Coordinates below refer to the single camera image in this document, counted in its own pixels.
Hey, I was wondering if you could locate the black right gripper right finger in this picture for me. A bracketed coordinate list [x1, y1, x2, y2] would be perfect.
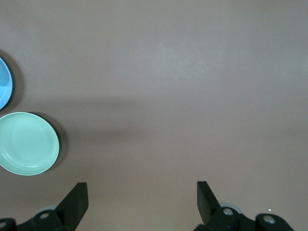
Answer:
[194, 180, 295, 231]

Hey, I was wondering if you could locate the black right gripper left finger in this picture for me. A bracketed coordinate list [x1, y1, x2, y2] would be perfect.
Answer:
[0, 182, 90, 231]

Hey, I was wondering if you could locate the green plate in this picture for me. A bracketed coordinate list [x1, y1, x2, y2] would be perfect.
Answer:
[0, 111, 61, 177]

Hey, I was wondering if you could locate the blue plate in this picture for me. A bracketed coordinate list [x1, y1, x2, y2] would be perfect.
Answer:
[0, 56, 14, 111]

